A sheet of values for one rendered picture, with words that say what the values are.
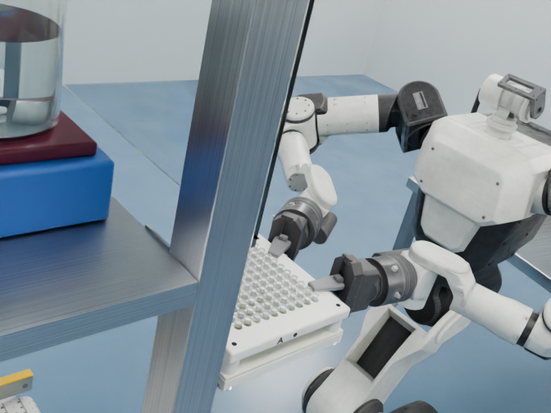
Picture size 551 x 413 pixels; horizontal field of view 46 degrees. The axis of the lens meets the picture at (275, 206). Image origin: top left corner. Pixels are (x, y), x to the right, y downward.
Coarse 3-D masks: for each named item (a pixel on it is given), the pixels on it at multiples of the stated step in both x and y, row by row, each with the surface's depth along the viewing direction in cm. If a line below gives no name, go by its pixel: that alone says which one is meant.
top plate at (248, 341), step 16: (304, 272) 111; (304, 304) 103; (320, 304) 104; (336, 304) 105; (272, 320) 98; (288, 320) 98; (304, 320) 99; (320, 320) 100; (336, 320) 104; (240, 336) 93; (256, 336) 94; (272, 336) 94; (288, 336) 96; (240, 352) 90; (256, 352) 93
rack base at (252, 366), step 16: (304, 336) 103; (320, 336) 104; (336, 336) 106; (272, 352) 98; (288, 352) 99; (304, 352) 102; (240, 368) 94; (256, 368) 95; (272, 368) 98; (224, 384) 92
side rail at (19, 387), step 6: (30, 378) 103; (12, 384) 101; (18, 384) 102; (24, 384) 103; (30, 384) 104; (0, 390) 100; (6, 390) 101; (12, 390) 102; (18, 390) 103; (24, 390) 104; (0, 396) 101; (6, 396) 102
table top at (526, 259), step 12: (408, 180) 211; (540, 228) 197; (540, 240) 190; (516, 252) 179; (528, 252) 181; (540, 252) 182; (516, 264) 178; (528, 264) 175; (540, 264) 176; (528, 276) 175; (540, 276) 172
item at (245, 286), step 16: (256, 256) 112; (256, 272) 107; (272, 272) 108; (240, 288) 101; (256, 288) 102; (272, 288) 104; (288, 288) 105; (240, 304) 98; (256, 304) 99; (272, 304) 101
